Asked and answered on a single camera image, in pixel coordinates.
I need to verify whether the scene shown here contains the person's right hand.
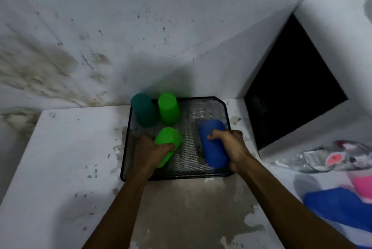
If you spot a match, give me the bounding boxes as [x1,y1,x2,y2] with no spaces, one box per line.
[207,129,254,174]

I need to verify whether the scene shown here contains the person's left hand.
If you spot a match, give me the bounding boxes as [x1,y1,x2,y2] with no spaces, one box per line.
[129,134,177,181]

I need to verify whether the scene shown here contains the bright green plastic cup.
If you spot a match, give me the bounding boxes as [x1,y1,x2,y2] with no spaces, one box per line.
[158,93,181,125]
[153,127,183,169]

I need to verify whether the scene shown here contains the person's right forearm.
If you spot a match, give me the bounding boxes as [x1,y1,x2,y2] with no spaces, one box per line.
[232,156,358,249]

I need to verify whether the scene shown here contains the person's left forearm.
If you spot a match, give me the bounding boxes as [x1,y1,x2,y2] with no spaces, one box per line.
[83,170,155,249]

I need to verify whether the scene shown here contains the black mesh metal tray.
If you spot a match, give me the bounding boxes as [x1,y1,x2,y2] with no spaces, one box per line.
[120,96,235,182]

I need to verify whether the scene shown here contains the dark teal plastic cup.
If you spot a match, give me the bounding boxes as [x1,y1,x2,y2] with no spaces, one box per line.
[131,93,160,128]

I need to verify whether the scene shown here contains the clear plastic packaging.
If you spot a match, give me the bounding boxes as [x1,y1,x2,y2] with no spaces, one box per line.
[273,140,372,173]

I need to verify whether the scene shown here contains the pink plastic cup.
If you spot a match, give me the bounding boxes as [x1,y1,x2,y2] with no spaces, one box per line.
[350,174,372,201]

